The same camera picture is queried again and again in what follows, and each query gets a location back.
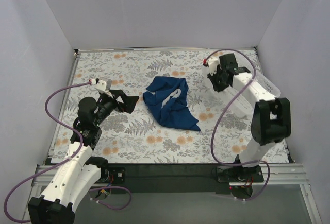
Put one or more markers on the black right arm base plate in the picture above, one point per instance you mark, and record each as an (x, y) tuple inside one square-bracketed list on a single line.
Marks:
[(239, 174)]

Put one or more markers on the white plastic basket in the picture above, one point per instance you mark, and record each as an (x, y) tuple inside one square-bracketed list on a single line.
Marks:
[(242, 106)]

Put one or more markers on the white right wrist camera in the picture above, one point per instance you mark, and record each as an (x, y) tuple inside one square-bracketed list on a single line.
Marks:
[(212, 64)]

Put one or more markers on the floral patterned table mat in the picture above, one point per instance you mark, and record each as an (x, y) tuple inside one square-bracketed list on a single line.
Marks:
[(224, 125)]

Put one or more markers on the aluminium frame rail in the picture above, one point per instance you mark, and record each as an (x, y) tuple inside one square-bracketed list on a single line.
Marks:
[(280, 174)]

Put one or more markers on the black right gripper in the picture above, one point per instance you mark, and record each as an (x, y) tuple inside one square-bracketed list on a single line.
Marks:
[(215, 80)]

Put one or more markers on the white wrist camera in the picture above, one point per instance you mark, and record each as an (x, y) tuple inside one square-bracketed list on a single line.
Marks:
[(102, 85), (212, 64)]

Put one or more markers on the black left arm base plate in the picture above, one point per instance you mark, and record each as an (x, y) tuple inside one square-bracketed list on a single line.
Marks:
[(118, 173)]

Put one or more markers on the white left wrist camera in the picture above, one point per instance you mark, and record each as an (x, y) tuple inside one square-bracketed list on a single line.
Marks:
[(102, 85)]

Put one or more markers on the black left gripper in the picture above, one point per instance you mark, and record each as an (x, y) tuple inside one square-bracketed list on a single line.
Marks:
[(118, 100)]

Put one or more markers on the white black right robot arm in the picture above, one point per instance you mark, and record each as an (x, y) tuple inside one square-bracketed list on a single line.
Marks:
[(271, 119)]

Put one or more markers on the blue printed t shirt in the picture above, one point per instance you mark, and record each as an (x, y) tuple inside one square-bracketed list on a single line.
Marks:
[(166, 98)]

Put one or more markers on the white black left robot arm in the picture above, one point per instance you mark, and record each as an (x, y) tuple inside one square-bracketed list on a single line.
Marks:
[(79, 169)]

